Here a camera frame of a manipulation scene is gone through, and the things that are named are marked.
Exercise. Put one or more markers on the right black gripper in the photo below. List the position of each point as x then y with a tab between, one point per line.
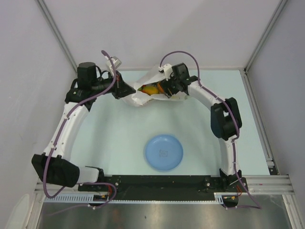
166	85

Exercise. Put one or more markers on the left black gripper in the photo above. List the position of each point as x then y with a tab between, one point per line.
121	89

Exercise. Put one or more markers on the white plastic bag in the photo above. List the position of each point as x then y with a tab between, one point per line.
151	78

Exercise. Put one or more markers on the fake pineapple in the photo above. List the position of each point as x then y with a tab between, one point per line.
160	89

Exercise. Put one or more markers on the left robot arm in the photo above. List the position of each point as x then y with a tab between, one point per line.
54	165

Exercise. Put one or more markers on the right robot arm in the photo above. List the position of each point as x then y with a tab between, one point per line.
224	114

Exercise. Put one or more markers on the fake mango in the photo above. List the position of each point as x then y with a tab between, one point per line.
150	90

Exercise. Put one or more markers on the blue plastic plate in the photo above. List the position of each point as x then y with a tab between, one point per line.
163	152

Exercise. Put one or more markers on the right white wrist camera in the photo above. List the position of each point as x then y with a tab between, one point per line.
166	70

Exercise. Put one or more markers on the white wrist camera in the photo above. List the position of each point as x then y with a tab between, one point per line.
112	64
166	70

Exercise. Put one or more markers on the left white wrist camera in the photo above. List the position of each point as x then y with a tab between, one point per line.
112	64

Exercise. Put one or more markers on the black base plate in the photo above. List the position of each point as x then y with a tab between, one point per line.
165	188

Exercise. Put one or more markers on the white slotted cable duct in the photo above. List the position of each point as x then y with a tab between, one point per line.
99	199

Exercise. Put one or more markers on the aluminium frame rail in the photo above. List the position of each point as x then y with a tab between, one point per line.
257	185

